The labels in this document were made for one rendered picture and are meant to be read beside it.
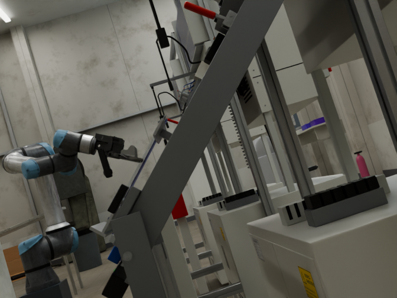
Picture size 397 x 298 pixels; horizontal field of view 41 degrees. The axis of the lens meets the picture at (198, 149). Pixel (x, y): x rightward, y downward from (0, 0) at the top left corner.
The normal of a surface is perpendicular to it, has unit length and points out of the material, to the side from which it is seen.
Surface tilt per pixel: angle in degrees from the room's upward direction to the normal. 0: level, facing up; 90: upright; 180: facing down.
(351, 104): 90
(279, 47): 90
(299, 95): 90
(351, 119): 90
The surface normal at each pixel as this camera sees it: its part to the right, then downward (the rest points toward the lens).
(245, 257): 0.07, -0.09
